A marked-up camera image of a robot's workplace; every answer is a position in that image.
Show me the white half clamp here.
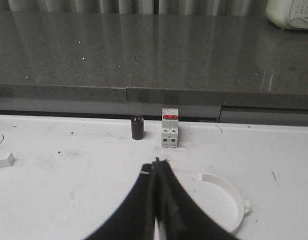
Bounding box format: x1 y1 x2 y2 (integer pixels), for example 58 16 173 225
0 152 15 169
201 166 251 235

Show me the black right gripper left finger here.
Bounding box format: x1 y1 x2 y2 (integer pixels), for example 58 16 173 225
87 163 155 240

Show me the white circuit breaker red switch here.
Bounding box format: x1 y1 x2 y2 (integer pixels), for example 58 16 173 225
161 108 179 148

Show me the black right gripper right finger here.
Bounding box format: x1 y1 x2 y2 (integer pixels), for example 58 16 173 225
153 157 237 240

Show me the grey stone counter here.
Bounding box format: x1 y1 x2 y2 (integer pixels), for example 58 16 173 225
0 11 308 110

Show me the white appliance on counter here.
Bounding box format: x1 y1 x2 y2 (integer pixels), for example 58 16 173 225
265 0 308 31

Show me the dark cylindrical capacitor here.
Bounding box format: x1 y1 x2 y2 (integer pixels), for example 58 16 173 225
131 115 144 140

